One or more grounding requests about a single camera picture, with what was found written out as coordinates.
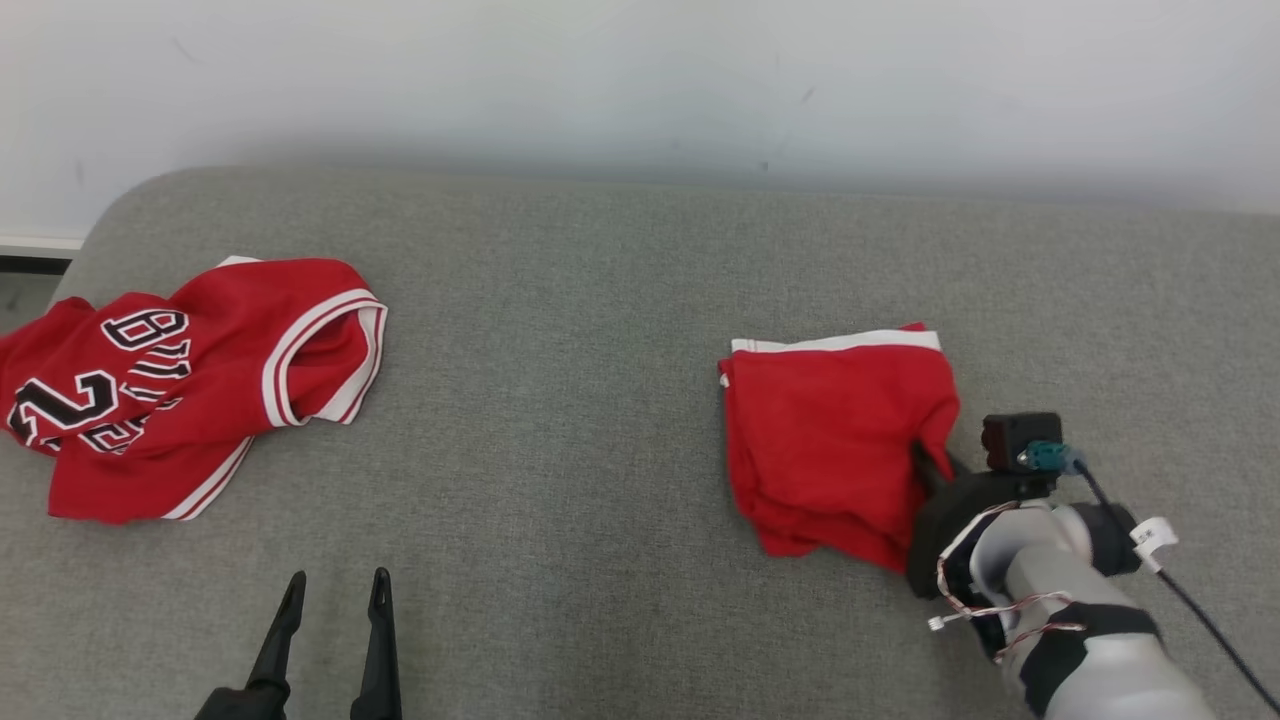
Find white wall baseboard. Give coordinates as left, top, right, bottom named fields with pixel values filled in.
left=0, top=237, right=86, bottom=259

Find red shorts with white trim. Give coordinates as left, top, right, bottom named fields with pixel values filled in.
left=718, top=322, right=963, bottom=574

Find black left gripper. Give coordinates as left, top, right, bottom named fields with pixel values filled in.
left=193, top=568, right=403, bottom=720

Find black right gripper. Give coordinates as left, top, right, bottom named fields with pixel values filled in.
left=905, top=440, right=1061, bottom=601

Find red Bulls 23 jersey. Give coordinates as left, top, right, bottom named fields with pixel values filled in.
left=0, top=256, right=389, bottom=524

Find red white twisted wires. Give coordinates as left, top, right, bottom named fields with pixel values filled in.
left=928, top=500, right=1086, bottom=661

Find white cable label tag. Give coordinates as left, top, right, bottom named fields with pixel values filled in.
left=1130, top=517, right=1179, bottom=573

